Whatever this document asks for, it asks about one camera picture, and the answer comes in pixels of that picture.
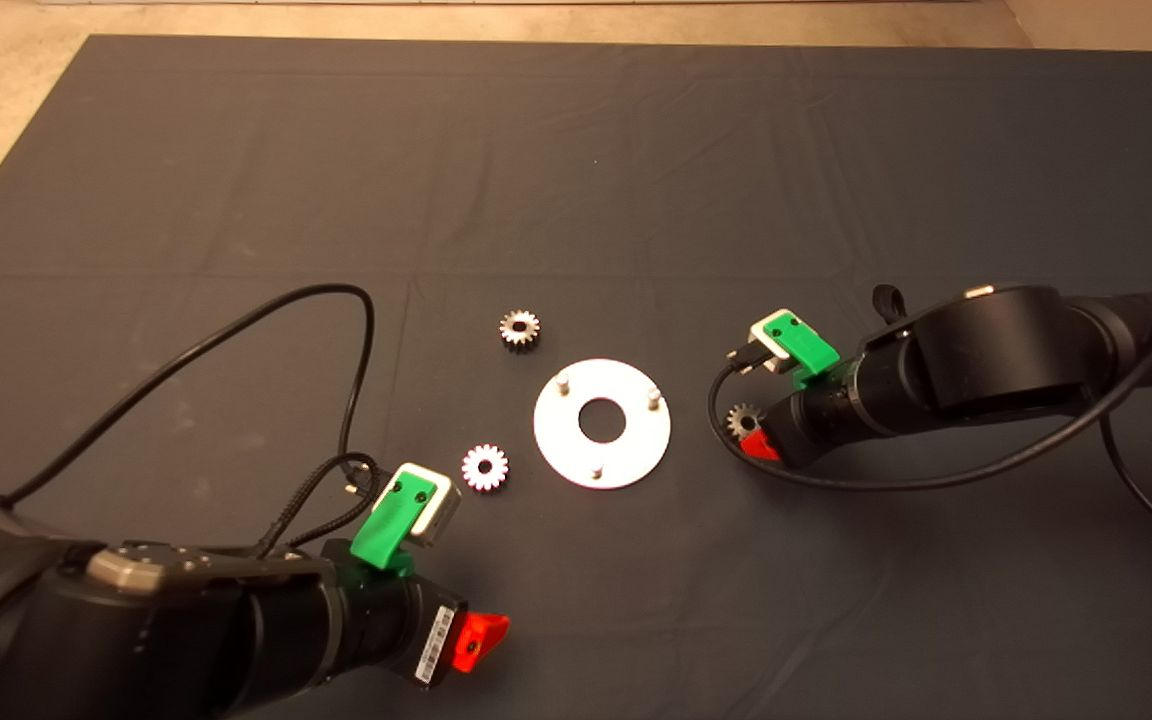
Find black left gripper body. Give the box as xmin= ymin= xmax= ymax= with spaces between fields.
xmin=354 ymin=577 xmax=470 ymax=692

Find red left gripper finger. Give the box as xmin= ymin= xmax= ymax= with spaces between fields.
xmin=454 ymin=611 xmax=513 ymax=674

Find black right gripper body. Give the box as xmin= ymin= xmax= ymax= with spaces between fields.
xmin=763 ymin=374 xmax=874 ymax=470

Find round metal carrier plate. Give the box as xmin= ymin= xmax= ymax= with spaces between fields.
xmin=533 ymin=358 xmax=672 ymax=491

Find dark grey table cloth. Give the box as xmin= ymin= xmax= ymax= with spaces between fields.
xmin=0 ymin=35 xmax=1152 ymax=720

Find green right camera mount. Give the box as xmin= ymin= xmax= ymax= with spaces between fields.
xmin=763 ymin=311 xmax=843 ymax=387

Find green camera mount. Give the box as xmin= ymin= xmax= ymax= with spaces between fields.
xmin=349 ymin=474 xmax=438 ymax=580
xmin=763 ymin=311 xmax=843 ymax=387

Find smooth black right camera cable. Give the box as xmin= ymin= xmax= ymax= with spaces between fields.
xmin=707 ymin=274 xmax=1152 ymax=562

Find green left camera mount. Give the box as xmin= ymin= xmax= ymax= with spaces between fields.
xmin=349 ymin=474 xmax=438 ymax=580

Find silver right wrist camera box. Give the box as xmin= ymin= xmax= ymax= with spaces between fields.
xmin=747 ymin=307 xmax=799 ymax=374

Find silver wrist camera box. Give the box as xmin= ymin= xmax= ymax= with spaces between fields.
xmin=747 ymin=307 xmax=799 ymax=374
xmin=390 ymin=461 xmax=463 ymax=550

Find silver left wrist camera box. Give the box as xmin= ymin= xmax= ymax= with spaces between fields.
xmin=390 ymin=461 xmax=463 ymax=550

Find braided black left gripper cable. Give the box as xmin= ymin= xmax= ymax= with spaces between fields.
xmin=256 ymin=451 xmax=383 ymax=559

